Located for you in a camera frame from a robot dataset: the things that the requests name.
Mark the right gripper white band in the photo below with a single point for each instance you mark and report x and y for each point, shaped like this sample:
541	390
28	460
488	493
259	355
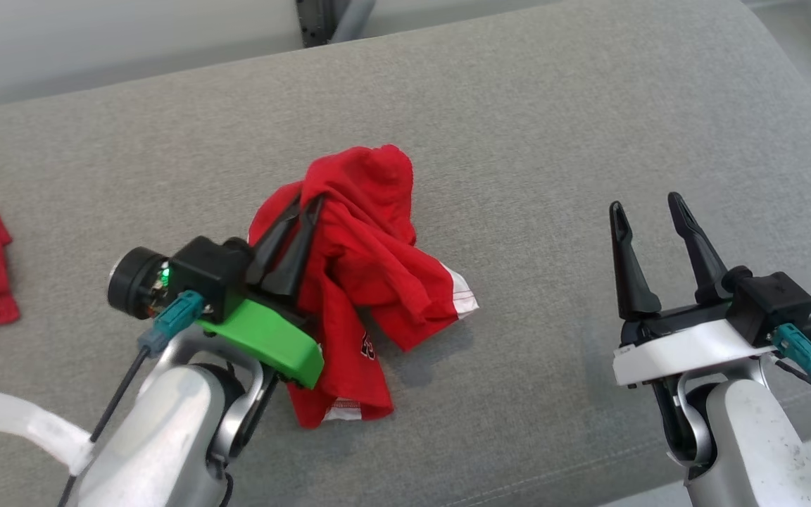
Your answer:
680	352

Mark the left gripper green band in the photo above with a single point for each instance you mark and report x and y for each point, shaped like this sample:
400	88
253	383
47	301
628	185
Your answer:
272	338

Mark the red Bulls 23 shorts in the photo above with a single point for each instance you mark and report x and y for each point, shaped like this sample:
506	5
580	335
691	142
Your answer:
370	260

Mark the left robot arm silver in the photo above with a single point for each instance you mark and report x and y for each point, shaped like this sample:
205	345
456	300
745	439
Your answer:
159	436

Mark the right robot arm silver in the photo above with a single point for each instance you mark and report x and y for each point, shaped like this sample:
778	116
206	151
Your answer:
757	451

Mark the black left wrist motor cylinder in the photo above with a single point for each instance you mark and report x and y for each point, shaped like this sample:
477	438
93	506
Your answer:
131	282

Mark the black and grey stand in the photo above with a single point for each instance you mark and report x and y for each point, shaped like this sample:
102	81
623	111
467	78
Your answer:
314	21

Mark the white tape strip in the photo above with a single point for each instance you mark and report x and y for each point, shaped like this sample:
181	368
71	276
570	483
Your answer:
18	422

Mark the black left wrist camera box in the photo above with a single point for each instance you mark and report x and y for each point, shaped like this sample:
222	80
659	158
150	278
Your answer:
208	271

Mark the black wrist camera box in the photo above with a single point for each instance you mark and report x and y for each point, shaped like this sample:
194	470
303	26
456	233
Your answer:
771	303
208	271

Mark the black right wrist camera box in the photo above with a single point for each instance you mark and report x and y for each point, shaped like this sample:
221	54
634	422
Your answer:
771	303

